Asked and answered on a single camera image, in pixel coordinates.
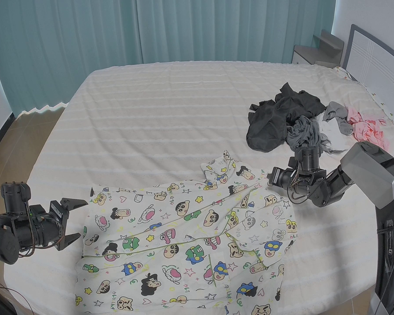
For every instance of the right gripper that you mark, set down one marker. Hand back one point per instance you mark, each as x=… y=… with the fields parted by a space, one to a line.
x=282 y=177

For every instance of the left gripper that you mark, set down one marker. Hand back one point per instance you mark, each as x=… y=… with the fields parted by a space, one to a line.
x=57 y=228

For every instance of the white printed pyjama top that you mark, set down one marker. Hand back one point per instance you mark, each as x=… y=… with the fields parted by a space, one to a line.
x=184 y=241

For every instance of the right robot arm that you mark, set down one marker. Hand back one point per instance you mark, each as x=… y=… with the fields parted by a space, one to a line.
x=364 y=172

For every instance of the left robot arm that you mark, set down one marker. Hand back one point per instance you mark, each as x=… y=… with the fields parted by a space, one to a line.
x=13 y=231

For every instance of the bed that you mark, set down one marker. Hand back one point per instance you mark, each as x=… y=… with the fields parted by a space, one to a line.
x=167 y=110

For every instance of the black garment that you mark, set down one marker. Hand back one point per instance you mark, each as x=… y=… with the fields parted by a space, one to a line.
x=272 y=123

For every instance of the white garment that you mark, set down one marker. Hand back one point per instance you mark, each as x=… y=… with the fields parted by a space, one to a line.
x=334 y=139

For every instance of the light grey garment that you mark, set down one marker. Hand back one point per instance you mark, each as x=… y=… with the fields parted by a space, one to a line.
x=339 y=115

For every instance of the pink garment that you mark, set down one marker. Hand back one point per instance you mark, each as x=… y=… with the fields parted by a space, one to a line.
x=369 y=131

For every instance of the white printed pillow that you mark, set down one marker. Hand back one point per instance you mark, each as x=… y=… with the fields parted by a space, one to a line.
x=385 y=108

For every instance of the grey bedside table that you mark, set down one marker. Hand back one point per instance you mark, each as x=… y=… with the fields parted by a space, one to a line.
x=318 y=51

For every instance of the blue-green curtain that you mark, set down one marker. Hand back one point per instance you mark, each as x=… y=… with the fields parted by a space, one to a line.
x=59 y=38
x=233 y=18

